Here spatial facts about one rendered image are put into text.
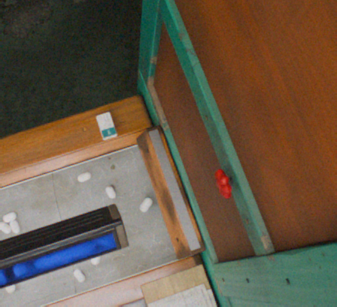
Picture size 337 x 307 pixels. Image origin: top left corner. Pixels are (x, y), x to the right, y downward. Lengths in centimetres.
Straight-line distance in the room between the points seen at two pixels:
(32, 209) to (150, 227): 29
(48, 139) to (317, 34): 90
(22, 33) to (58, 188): 114
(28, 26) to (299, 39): 187
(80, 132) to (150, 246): 33
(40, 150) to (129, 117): 23
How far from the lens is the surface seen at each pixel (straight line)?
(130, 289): 115
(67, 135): 121
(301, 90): 46
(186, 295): 115
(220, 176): 69
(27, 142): 122
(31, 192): 122
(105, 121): 119
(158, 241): 118
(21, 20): 226
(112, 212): 84
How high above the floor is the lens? 192
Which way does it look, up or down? 75 degrees down
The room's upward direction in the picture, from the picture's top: 1 degrees counter-clockwise
